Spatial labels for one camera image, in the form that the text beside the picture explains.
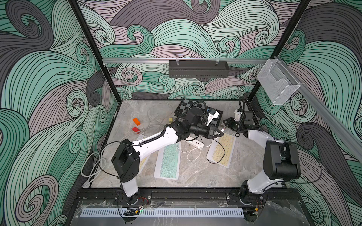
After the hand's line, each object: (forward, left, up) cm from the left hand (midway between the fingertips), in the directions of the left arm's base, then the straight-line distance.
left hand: (223, 133), depth 67 cm
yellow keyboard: (-5, +44, -28) cm, 52 cm away
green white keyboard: (-4, +28, -28) cm, 40 cm away
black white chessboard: (+39, +18, -25) cm, 49 cm away
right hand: (+20, -11, -19) cm, 30 cm away
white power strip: (+8, +10, -26) cm, 29 cm away
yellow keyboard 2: (+3, -6, -27) cm, 28 cm away
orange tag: (+27, +54, -29) cm, 67 cm away
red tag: (+20, +54, -28) cm, 64 cm away
